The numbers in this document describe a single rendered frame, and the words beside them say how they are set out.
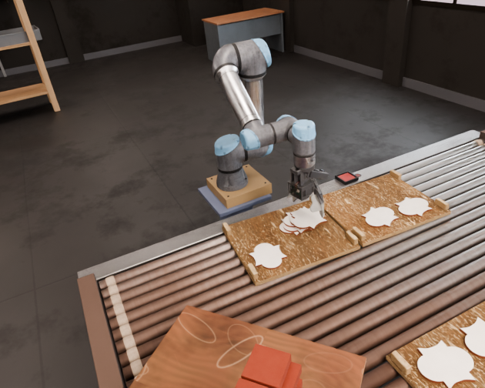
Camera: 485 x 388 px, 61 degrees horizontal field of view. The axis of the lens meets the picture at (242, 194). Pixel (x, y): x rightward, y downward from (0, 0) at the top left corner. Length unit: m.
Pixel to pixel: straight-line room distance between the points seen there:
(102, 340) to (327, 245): 0.81
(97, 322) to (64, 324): 1.47
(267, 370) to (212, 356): 0.36
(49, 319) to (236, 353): 2.00
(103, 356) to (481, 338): 1.04
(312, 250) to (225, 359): 0.59
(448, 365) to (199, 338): 0.64
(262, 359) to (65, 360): 2.00
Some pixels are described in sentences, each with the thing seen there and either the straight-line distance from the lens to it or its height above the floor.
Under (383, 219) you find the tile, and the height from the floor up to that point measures 0.94.
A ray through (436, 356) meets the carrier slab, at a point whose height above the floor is 0.95.
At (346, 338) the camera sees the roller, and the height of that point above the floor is 0.91.
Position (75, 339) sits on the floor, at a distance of 2.75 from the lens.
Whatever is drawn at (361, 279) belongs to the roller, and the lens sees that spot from 1.44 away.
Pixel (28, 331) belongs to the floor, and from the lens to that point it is 2.94.
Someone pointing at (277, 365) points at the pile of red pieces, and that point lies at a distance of 0.76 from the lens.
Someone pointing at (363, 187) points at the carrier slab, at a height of 0.94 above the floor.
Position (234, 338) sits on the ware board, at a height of 1.04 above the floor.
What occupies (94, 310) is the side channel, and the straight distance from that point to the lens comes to 1.44.
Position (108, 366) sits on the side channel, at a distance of 1.28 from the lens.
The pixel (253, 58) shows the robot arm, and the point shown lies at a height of 1.51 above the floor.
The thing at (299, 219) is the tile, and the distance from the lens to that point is 1.59.
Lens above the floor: 1.92
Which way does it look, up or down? 32 degrees down
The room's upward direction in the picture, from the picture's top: 6 degrees counter-clockwise
